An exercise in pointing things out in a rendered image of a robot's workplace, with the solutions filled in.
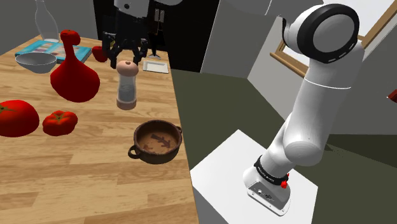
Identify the clear pepper mill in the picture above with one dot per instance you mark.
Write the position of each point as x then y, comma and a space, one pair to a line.
126, 90

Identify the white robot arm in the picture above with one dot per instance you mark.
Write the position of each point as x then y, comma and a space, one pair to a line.
322, 102

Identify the red vase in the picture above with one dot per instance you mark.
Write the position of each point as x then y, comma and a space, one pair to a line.
74, 80

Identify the teal book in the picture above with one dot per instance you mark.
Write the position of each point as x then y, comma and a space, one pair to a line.
37, 47

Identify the wooden window frame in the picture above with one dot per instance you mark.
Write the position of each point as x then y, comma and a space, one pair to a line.
290, 63

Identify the grey bowl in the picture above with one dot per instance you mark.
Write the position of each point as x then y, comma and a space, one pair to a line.
35, 63

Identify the white square plate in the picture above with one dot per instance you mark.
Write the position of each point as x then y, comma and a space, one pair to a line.
155, 66

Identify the red block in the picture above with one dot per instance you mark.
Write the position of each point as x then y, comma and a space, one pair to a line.
393, 96

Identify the black stemmed glass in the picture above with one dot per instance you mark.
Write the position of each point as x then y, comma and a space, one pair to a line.
154, 56

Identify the clear glass bottle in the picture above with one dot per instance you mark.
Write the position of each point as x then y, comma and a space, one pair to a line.
46, 24

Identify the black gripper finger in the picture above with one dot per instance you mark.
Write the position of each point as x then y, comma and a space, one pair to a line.
142, 52
111, 49

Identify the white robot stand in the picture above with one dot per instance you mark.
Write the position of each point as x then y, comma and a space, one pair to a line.
223, 173

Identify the small red tomato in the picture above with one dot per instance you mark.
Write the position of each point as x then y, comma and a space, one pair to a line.
60, 124

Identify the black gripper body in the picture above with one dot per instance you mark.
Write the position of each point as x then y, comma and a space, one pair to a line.
131, 29

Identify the large red tomato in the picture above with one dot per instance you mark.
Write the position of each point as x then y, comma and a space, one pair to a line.
17, 119

